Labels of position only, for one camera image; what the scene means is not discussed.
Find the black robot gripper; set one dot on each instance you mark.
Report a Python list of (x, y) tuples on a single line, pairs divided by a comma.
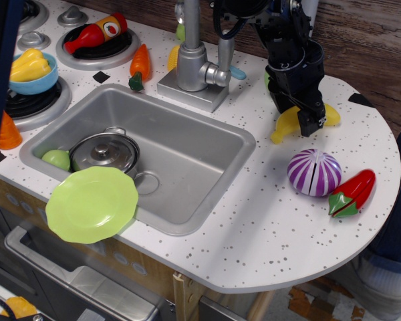
[(296, 83)]

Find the yellow toy banana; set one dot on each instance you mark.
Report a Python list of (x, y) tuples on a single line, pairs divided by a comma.
[(288, 123)]

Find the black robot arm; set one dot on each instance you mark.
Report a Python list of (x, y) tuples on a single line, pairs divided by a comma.
[(281, 26)]

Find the light green plastic plate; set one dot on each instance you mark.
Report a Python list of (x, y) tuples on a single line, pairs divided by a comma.
[(91, 205)]

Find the green toy cabbage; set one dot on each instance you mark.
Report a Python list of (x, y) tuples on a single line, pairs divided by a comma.
[(267, 81)]

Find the purple striped toy onion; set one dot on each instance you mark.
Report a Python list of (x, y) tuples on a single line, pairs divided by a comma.
[(314, 173)]

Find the silver toy faucet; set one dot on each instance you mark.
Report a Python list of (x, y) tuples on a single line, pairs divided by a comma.
[(195, 80)]

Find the red toy chili pepper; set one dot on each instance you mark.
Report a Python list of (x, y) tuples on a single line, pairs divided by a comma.
[(347, 199)]

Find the grey vertical pole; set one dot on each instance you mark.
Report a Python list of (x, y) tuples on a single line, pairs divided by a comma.
[(310, 10)]

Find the silver toy sink basin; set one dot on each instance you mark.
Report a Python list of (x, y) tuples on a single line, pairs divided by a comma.
[(187, 161)]

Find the yellow toy corn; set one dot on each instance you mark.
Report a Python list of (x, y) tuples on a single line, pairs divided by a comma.
[(173, 58)]

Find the small green toy behind faucet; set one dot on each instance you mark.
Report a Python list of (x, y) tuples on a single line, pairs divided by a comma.
[(180, 32)]

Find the orange toy carrot with leaves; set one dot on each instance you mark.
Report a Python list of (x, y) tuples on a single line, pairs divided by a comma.
[(139, 68)]

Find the small steel pot with lid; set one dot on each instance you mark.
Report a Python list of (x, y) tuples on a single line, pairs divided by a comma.
[(111, 148)]

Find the black coil stove burner right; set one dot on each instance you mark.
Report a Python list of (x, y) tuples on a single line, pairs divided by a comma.
[(111, 54)]

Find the black coil stove burner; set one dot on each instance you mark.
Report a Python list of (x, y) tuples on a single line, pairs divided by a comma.
[(35, 14), (33, 111), (111, 54)]

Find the white sock and shoe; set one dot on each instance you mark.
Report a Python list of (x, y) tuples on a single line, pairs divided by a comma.
[(376, 289)]

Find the red toy ketchup bottle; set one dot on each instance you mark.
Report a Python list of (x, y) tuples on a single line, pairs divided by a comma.
[(98, 33)]

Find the green toy fruit in sink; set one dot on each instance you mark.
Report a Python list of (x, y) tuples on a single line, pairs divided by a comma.
[(58, 158)]

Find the silver stove knob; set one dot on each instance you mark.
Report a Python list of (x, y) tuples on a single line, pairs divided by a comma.
[(73, 17), (33, 40)]

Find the blue plastic bowl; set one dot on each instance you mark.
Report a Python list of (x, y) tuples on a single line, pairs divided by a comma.
[(39, 85)]

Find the black coil stove burner front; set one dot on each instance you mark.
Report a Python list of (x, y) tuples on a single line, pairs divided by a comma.
[(33, 111)]

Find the yellow toy bell pepper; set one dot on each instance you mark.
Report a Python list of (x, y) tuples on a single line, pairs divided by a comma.
[(29, 66)]

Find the black coil stove burner back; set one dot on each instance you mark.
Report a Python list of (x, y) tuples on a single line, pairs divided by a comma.
[(35, 14)]

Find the orange toy carrot piece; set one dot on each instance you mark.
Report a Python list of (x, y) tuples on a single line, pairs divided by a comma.
[(10, 136)]

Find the silver oven door handle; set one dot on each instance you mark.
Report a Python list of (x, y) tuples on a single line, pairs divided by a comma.
[(73, 289)]

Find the yellow object with black cable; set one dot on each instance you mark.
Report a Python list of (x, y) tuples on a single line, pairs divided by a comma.
[(19, 306)]

